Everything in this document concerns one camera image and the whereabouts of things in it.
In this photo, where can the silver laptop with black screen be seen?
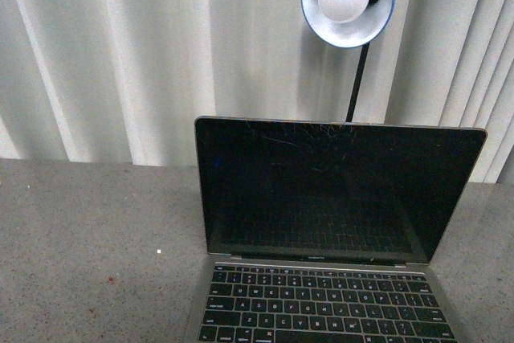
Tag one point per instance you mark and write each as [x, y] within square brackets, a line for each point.
[324, 232]

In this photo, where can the white curtain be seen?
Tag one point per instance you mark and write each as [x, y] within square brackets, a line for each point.
[123, 80]

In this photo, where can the blue desk lamp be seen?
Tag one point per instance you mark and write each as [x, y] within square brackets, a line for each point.
[349, 24]

